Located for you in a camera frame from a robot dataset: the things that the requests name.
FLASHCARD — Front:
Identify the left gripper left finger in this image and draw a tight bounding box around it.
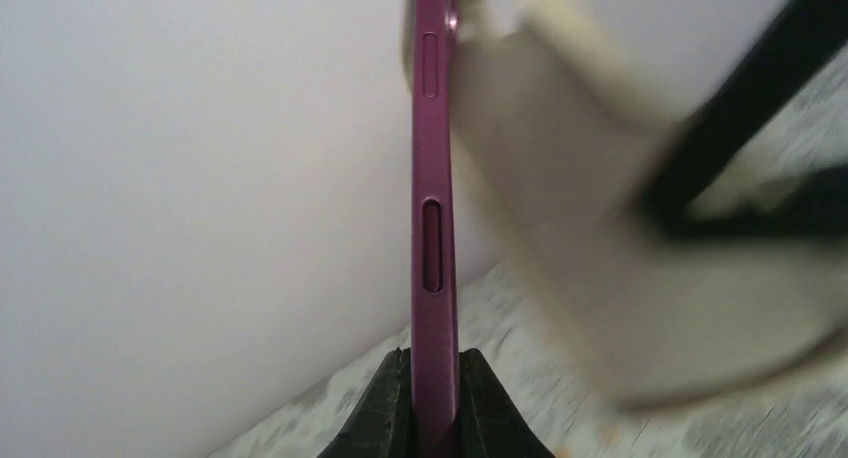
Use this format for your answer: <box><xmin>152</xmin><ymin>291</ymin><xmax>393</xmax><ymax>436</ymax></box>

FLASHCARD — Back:
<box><xmin>319</xmin><ymin>349</ymin><xmax>414</xmax><ymax>458</ymax></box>

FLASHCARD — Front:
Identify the beige phone case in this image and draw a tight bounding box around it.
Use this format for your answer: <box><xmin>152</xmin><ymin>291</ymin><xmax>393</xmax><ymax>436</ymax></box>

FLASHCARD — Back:
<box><xmin>451</xmin><ymin>0</ymin><xmax>847</xmax><ymax>409</ymax></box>

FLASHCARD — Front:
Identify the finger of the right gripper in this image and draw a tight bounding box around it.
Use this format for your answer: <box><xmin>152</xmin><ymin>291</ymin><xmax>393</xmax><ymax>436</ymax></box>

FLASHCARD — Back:
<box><xmin>637</xmin><ymin>0</ymin><xmax>847</xmax><ymax>240</ymax></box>

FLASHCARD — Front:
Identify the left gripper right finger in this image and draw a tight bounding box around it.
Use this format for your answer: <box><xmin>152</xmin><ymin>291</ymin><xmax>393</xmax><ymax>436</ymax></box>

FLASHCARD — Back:
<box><xmin>458</xmin><ymin>348</ymin><xmax>553</xmax><ymax>458</ymax></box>

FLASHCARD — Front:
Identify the black smartphone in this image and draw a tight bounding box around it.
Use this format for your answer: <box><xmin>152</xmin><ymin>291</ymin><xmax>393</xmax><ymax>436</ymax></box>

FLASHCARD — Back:
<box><xmin>409</xmin><ymin>0</ymin><xmax>459</xmax><ymax>457</ymax></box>

